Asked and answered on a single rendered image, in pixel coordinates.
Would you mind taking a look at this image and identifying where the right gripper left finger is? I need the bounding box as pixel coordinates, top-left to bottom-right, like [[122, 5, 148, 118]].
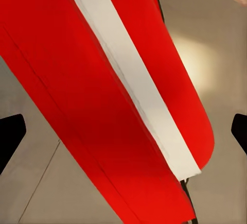
[[0, 114, 26, 175]]

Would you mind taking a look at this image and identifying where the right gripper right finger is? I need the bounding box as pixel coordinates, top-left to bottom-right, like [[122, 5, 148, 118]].
[[231, 114, 247, 154]]

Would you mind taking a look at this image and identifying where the radio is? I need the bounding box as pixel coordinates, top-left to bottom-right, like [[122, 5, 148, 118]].
[[0, 0, 215, 224]]

